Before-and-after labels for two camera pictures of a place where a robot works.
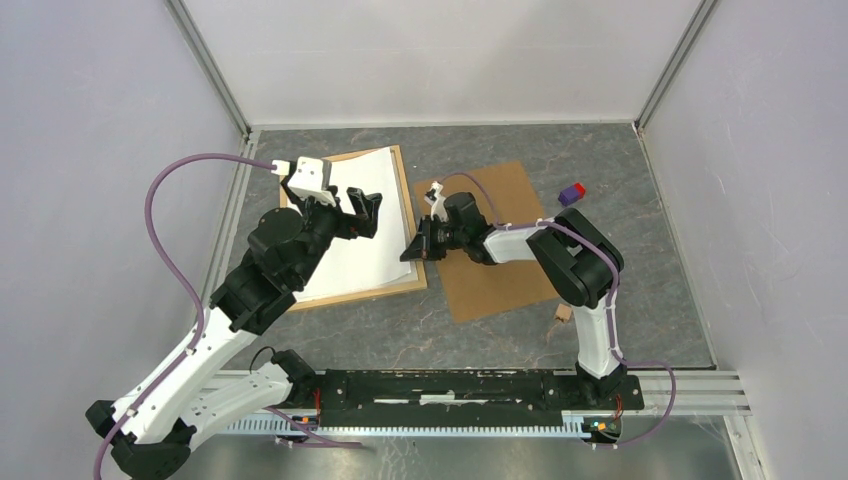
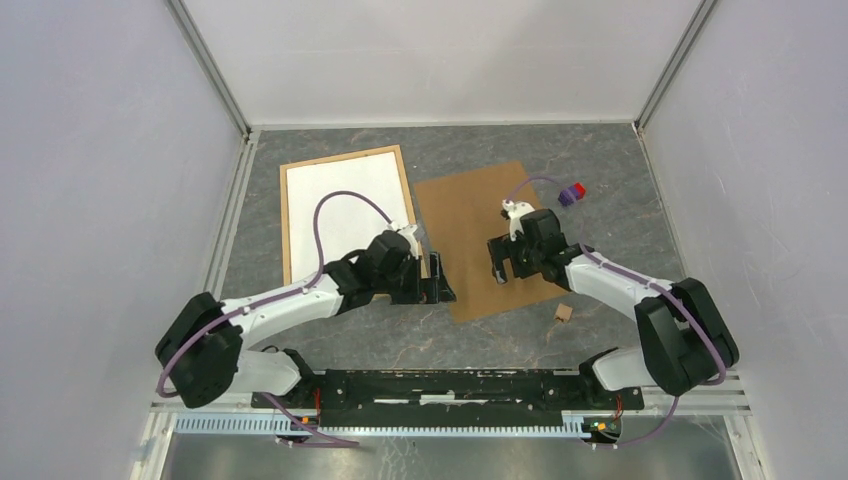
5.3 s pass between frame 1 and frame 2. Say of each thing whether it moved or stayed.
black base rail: stayed
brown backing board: stayed
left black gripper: moved
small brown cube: stayed
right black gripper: moved
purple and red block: stayed
